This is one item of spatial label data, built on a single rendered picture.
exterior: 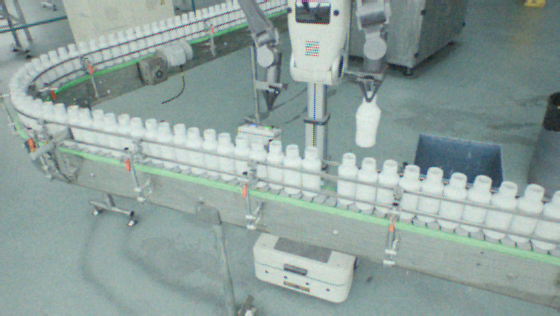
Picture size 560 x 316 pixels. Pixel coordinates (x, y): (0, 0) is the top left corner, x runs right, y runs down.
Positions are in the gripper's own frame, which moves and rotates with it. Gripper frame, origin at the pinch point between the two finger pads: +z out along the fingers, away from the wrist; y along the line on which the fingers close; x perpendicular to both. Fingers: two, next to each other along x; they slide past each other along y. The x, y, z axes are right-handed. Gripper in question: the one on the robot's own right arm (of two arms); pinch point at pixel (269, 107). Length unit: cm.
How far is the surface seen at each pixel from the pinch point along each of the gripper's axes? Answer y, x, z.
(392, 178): 47, -18, 12
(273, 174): 10.1, -16.7, 18.8
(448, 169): 65, 51, 23
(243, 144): -0.7, -18.0, 10.4
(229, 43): -96, 146, -23
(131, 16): -293, 271, -45
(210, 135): -12.7, -18.5, 9.3
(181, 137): -24.4, -17.7, 12.0
